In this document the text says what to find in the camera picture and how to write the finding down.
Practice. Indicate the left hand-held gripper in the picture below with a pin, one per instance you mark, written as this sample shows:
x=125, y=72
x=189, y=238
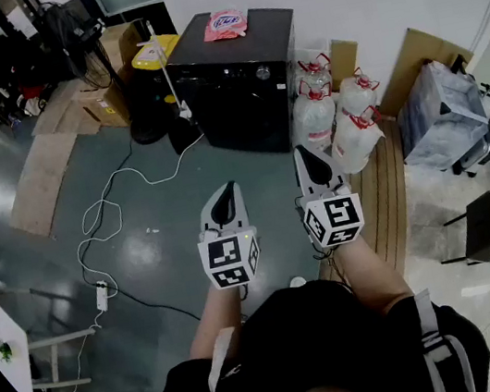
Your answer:
x=228, y=259

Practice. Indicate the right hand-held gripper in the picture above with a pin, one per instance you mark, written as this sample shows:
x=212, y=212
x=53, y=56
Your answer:
x=336, y=219

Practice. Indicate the black washing machine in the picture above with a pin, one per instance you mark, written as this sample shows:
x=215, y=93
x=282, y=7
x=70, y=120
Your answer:
x=228, y=99

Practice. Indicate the person's left forearm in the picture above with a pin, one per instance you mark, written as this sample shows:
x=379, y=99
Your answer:
x=217, y=317

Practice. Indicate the person's right forearm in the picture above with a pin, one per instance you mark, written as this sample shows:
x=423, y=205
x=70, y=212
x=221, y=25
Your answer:
x=372, y=276

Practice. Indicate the white tied plastic bags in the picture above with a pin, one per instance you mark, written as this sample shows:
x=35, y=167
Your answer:
x=355, y=142

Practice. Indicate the wooden plank pallet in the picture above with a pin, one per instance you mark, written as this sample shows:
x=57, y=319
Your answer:
x=386, y=212

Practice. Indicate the black floor mat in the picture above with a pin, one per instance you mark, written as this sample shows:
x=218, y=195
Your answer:
x=181, y=138

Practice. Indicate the person's white shoe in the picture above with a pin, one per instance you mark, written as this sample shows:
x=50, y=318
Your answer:
x=297, y=281

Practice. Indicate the small leaning cardboard piece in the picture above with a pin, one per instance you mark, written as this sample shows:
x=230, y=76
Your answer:
x=345, y=62

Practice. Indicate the clear plastic container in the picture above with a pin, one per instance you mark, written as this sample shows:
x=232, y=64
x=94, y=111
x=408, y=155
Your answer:
x=315, y=47

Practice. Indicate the grey plastic storage crate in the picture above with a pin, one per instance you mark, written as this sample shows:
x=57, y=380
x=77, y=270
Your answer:
x=441, y=123

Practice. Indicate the white plastic rod tool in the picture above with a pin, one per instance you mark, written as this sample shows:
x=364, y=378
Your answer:
x=170, y=86

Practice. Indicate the large leaning cardboard panel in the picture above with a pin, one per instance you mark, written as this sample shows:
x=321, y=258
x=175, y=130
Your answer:
x=409, y=63

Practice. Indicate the white power strip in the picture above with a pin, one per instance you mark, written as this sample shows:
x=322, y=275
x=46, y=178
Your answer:
x=101, y=296

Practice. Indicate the person's black shirt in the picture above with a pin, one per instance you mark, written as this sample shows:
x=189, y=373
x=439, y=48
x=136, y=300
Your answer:
x=302, y=358

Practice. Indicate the low cardboard box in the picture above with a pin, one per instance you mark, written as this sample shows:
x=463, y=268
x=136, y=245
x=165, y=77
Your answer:
x=93, y=106

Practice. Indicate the yellow plastic bin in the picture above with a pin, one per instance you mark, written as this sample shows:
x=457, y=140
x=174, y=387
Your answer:
x=150, y=57

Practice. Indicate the pink detergent pouch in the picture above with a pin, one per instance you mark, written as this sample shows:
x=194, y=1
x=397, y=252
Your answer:
x=225, y=24

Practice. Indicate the black chair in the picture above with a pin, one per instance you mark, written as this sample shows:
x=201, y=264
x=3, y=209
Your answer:
x=481, y=228

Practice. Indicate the flat cardboard sheet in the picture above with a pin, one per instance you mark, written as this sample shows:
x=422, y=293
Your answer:
x=42, y=179

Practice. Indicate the tall cardboard box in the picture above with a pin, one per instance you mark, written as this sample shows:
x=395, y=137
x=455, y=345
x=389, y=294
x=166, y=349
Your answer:
x=119, y=41

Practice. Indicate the black standing fan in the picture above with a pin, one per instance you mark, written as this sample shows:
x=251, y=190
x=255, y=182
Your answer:
x=80, y=46

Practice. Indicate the small green plant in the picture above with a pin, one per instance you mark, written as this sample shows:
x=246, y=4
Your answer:
x=4, y=351

